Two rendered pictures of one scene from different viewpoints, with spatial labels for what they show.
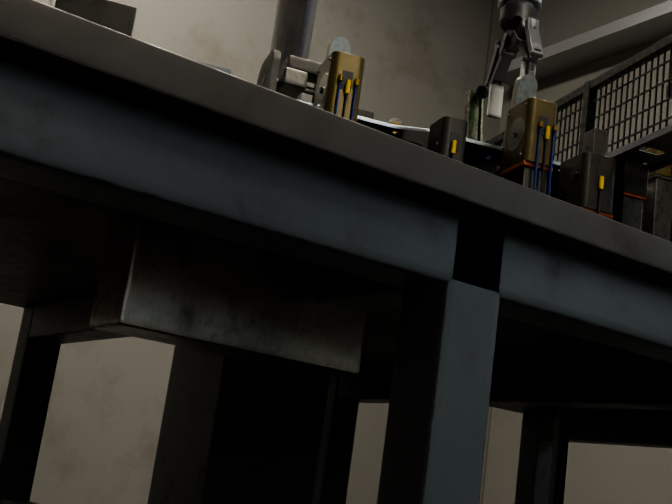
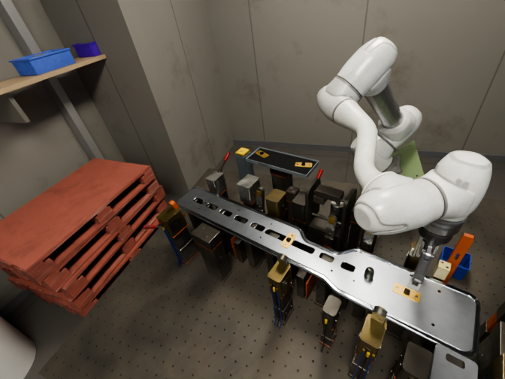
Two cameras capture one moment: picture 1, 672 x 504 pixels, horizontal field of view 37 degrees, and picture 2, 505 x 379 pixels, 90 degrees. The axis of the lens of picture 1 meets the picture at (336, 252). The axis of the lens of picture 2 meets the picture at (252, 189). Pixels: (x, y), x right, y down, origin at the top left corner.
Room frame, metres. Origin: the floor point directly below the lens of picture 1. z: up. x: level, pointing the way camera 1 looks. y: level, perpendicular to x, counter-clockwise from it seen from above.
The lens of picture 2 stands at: (1.25, -0.42, 1.90)
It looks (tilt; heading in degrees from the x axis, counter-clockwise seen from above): 38 degrees down; 60
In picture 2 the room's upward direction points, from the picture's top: 10 degrees counter-clockwise
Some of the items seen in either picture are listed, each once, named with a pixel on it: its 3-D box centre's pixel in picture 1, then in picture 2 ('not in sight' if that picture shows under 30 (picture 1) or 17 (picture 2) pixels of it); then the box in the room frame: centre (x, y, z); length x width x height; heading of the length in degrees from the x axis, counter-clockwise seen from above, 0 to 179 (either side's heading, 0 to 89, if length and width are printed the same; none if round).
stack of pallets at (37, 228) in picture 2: not in sight; (95, 231); (0.86, 1.75, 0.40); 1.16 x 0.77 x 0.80; 33
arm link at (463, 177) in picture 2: not in sight; (452, 186); (1.85, -0.30, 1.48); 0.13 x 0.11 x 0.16; 159
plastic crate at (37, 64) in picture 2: not in sight; (44, 61); (1.20, 2.27, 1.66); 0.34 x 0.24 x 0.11; 33
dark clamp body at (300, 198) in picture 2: not in sight; (303, 223); (1.91, 0.24, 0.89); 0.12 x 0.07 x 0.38; 17
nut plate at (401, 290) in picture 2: not in sight; (406, 291); (1.86, -0.30, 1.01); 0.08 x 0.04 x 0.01; 108
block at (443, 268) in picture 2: not in sight; (428, 292); (2.00, -0.34, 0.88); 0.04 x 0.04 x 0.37; 17
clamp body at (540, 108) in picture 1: (527, 200); (364, 356); (1.63, -0.31, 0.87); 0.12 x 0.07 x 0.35; 17
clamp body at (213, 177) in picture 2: not in sight; (222, 197); (1.71, 0.76, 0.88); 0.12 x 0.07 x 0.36; 17
